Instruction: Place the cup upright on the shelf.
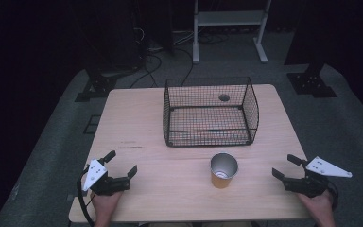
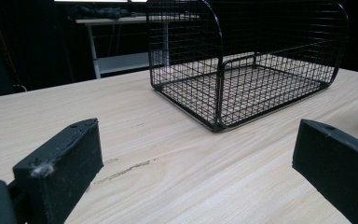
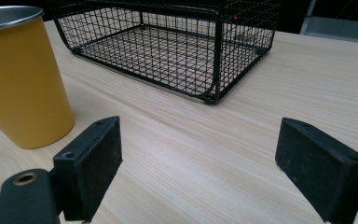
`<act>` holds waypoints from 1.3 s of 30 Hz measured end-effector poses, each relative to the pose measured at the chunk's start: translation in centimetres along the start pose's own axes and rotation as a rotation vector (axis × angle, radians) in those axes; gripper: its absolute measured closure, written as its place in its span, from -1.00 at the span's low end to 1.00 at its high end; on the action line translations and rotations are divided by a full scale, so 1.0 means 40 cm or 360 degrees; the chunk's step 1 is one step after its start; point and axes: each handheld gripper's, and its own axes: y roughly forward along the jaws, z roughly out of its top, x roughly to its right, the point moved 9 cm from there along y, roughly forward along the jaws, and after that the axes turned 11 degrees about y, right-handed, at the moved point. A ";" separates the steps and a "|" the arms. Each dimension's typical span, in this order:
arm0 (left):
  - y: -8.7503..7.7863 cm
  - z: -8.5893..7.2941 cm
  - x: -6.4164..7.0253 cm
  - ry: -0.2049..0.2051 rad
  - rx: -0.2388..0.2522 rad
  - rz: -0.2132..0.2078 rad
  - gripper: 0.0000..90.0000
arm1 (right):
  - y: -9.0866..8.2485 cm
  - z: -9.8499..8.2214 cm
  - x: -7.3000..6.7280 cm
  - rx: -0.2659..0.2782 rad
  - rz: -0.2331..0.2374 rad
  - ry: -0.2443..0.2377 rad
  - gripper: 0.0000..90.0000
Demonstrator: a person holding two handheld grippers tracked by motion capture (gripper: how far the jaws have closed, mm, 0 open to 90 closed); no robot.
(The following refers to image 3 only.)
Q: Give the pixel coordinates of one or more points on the grey metal stand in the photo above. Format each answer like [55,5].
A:
[338,26]

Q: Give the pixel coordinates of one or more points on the yellow metal cup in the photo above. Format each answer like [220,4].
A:
[21,81]

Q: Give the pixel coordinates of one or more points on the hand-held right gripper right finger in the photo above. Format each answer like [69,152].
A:
[320,174]

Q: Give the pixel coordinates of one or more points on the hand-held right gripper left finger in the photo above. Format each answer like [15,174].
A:
[87,168]

